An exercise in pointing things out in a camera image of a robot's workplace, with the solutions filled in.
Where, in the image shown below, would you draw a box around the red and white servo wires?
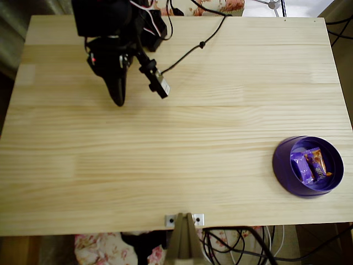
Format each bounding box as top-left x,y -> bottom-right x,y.
129,0 -> 164,37

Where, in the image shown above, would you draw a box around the black cable with plug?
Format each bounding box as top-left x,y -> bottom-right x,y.
164,0 -> 185,41

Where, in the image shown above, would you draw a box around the thin black looped cable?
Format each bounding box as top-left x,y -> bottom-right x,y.
202,227 -> 353,265

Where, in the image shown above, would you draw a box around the black fabric patch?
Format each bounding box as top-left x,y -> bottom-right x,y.
120,231 -> 168,265

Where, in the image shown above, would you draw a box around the purple candy wrapper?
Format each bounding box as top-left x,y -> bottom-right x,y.
290,151 -> 315,186

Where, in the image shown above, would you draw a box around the metal bracket plate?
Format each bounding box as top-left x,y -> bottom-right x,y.
164,213 -> 205,227

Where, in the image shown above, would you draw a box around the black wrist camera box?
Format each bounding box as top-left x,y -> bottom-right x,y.
138,51 -> 172,99

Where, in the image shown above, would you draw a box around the floral cloth with black patch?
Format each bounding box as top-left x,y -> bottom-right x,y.
73,226 -> 266,265

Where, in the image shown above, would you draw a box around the thick black cable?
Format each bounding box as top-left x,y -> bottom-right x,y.
239,226 -> 280,265

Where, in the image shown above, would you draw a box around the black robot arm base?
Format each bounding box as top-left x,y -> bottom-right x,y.
137,8 -> 168,53

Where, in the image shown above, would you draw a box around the white cable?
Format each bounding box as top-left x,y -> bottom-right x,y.
228,225 -> 286,265

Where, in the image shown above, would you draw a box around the white chair base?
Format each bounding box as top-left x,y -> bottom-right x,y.
252,0 -> 288,10

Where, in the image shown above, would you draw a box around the orange and purple candy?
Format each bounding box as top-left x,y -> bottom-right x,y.
303,147 -> 333,182

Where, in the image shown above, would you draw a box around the olive camera stand pole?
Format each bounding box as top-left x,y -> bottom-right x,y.
164,212 -> 206,265

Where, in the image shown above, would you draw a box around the purple bowl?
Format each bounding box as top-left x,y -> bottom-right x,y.
272,135 -> 345,198

